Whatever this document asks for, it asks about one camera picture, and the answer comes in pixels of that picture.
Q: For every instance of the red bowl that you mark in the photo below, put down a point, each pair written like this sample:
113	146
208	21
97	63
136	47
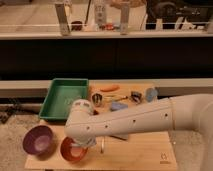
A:
71	153

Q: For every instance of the left grey post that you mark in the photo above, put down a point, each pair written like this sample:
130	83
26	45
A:
62	19

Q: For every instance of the right grey post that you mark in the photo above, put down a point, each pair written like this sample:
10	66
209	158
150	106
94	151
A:
125	9

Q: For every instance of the dark red cup on shelf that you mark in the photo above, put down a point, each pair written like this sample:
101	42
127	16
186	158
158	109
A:
76	26

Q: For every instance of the blue cloth towel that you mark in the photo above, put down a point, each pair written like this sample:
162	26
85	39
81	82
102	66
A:
117	106

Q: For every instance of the orange carrot toy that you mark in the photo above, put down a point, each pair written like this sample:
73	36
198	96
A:
109	88

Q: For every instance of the grey post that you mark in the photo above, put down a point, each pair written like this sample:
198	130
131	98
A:
125	9
62	19

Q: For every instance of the purple bowl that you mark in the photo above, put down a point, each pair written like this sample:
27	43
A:
38	140

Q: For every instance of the red object on shelf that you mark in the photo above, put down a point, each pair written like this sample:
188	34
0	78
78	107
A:
108	26

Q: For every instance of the black machine on shelf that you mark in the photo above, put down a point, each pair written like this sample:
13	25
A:
197	12

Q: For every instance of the green plastic tray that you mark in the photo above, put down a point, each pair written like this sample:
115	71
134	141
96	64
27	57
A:
61	94

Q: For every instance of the dark grey toy object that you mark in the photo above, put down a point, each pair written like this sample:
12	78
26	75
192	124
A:
136	96

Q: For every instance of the yellow handled utensil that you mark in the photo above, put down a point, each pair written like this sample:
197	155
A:
115	98

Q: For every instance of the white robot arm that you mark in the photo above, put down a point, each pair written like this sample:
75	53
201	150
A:
188	112

